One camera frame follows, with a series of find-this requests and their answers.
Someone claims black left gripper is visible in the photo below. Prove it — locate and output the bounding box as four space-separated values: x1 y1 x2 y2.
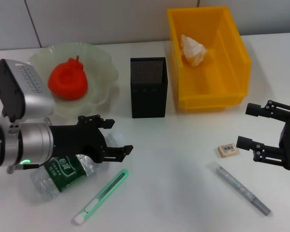
49 114 134 165

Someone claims clear bottle with green label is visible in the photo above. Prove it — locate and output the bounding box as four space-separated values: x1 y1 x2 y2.
30 131 129 201

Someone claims white paper ball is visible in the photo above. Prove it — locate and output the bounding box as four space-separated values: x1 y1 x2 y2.
180 34 210 67

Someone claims beige eraser with barcode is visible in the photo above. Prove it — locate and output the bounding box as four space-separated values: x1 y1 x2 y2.
217 142 240 159

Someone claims black mesh pen holder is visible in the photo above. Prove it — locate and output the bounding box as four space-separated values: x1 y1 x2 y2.
130 57 169 119

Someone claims mint green utility knife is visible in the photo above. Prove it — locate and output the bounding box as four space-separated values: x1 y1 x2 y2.
74 169 130 225

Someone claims grey pen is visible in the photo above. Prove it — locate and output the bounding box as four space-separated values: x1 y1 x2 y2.
206 161 272 216

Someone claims pale green glass fruit plate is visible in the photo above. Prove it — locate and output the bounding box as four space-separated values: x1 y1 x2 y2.
26 41 119 119

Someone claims yellow plastic bin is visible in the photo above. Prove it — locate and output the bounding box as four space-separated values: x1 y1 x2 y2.
167 5 252 112

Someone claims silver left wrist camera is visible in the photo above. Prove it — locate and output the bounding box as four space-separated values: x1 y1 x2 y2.
0 58 56 123

